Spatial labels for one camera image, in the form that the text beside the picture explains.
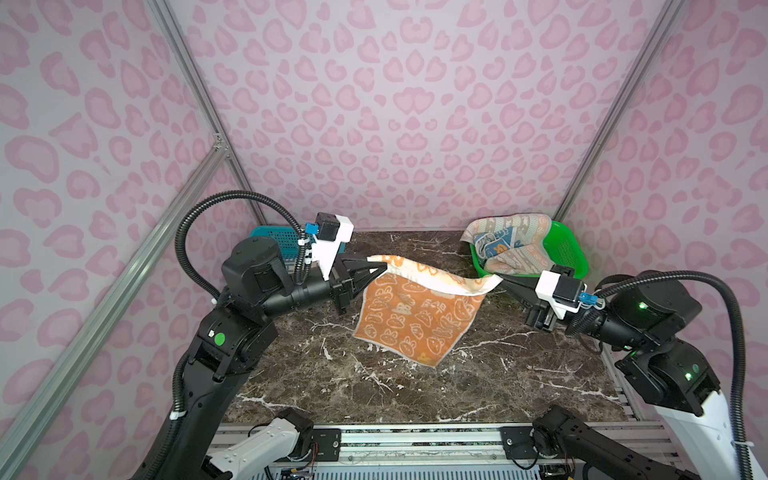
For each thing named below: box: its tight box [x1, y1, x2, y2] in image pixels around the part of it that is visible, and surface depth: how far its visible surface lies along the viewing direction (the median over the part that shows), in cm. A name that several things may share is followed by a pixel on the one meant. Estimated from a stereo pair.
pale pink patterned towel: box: [460, 214, 554, 274], surface depth 112 cm
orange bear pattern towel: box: [354, 255, 503, 367], surface depth 64 cm
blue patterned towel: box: [473, 226, 524, 260], surface depth 111 cm
